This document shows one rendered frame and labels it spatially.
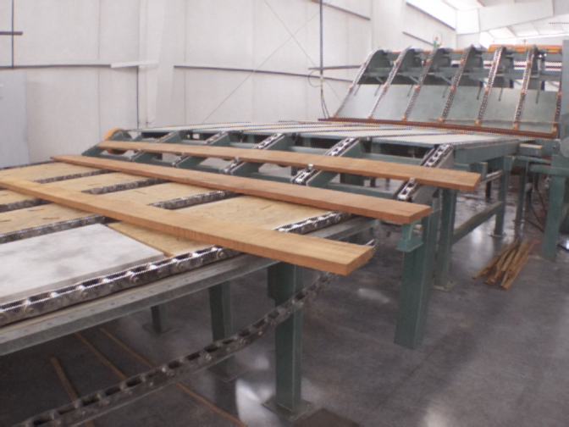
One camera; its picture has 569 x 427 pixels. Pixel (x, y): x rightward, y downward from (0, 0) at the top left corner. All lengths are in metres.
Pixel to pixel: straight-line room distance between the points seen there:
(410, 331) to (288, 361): 0.82
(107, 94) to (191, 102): 1.83
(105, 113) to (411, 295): 6.29
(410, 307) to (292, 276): 0.89
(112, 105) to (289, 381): 6.45
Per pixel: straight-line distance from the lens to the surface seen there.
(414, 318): 2.26
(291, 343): 1.66
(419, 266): 2.15
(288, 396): 1.82
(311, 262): 1.01
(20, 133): 6.47
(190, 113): 8.46
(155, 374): 1.20
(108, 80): 7.64
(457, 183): 1.96
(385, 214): 1.47
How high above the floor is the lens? 1.21
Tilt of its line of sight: 14 degrees down
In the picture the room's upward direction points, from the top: straight up
